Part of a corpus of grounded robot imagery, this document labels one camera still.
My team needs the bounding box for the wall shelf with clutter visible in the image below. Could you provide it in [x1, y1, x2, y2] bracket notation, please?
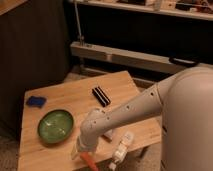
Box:
[68, 0, 213, 21]

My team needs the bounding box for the blue sponge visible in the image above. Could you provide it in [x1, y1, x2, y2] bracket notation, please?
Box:
[26, 96, 46, 108]

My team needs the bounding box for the white spray bottle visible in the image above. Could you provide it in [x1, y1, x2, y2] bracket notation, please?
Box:
[109, 131, 134, 171]

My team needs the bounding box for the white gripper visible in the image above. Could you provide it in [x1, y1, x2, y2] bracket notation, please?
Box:
[71, 138, 98, 160]

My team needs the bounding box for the metal pole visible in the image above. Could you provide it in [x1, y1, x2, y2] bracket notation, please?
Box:
[74, 0, 84, 45]

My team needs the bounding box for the white paper cup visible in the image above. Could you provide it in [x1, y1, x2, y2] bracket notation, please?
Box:
[103, 129, 114, 140]

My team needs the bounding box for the green bowl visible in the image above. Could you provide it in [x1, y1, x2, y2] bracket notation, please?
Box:
[37, 109, 74, 144]

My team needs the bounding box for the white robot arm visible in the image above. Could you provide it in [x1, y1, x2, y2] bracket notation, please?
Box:
[73, 67, 213, 171]

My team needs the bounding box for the black striped box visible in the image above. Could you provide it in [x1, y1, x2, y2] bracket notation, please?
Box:
[92, 87, 111, 107]

